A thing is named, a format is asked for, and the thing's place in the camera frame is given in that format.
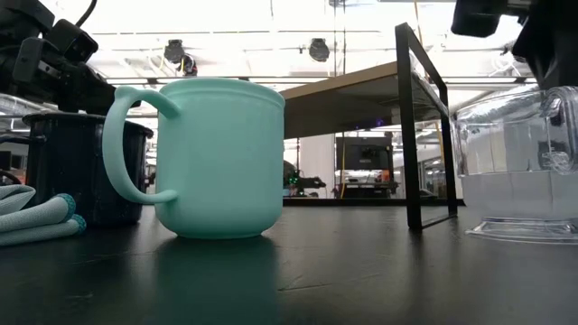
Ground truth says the clear glass mug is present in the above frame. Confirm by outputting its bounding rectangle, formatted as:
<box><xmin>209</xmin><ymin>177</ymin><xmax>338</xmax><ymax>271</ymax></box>
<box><xmin>451</xmin><ymin>85</ymin><xmax>578</xmax><ymax>246</ymax></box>

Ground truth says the black round ceiling fixture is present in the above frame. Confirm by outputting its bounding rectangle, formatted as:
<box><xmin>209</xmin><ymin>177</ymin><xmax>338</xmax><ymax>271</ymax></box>
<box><xmin>308</xmin><ymin>38</ymin><xmax>331</xmax><ymax>63</ymax></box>
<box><xmin>163</xmin><ymin>39</ymin><xmax>187</xmax><ymax>65</ymax></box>

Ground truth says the black background monitor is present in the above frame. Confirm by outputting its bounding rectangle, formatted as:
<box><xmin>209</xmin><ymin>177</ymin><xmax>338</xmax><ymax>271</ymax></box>
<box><xmin>335</xmin><ymin>136</ymin><xmax>395</xmax><ymax>172</ymax></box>

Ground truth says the mint green plastic mug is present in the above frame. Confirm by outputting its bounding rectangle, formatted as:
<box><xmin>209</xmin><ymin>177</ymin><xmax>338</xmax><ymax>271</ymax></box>
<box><xmin>101</xmin><ymin>77</ymin><xmax>286</xmax><ymax>240</ymax></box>

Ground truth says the folded light blue cloth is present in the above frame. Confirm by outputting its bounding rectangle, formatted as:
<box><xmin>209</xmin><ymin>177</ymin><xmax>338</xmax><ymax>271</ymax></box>
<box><xmin>0</xmin><ymin>183</ymin><xmax>88</xmax><ymax>247</ymax></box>

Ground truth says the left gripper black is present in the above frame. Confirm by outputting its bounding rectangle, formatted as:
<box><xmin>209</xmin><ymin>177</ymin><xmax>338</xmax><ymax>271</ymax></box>
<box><xmin>0</xmin><ymin>38</ymin><xmax>142</xmax><ymax>114</ymax></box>

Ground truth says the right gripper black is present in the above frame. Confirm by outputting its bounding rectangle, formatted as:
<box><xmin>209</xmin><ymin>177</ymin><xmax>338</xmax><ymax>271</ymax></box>
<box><xmin>512</xmin><ymin>0</ymin><xmax>578</xmax><ymax>91</ymax></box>

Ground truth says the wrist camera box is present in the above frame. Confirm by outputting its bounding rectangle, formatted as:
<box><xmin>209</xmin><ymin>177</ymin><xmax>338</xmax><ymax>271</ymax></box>
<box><xmin>451</xmin><ymin>0</ymin><xmax>511</xmax><ymax>39</ymax></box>
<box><xmin>43</xmin><ymin>18</ymin><xmax>99</xmax><ymax>63</ymax></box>

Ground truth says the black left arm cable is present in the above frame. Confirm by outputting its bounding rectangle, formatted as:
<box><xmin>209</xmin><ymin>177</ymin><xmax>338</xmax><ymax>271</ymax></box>
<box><xmin>74</xmin><ymin>0</ymin><xmax>98</xmax><ymax>28</ymax></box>

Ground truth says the wooden shelf with black frame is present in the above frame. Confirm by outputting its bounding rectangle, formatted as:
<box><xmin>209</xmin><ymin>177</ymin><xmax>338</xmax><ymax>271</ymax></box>
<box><xmin>278</xmin><ymin>22</ymin><xmax>459</xmax><ymax>232</ymax></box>

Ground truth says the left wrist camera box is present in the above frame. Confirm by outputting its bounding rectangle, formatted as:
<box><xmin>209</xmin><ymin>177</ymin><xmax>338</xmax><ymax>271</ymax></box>
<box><xmin>43</xmin><ymin>18</ymin><xmax>99</xmax><ymax>63</ymax></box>

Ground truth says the dark blue enamel mug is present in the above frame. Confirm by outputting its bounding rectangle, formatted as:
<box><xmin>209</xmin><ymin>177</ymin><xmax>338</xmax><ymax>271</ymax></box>
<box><xmin>0</xmin><ymin>111</ymin><xmax>154</xmax><ymax>228</ymax></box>

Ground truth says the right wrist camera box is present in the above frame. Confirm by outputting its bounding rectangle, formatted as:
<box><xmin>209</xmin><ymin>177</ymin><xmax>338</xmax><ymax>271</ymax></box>
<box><xmin>451</xmin><ymin>0</ymin><xmax>511</xmax><ymax>39</ymax></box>

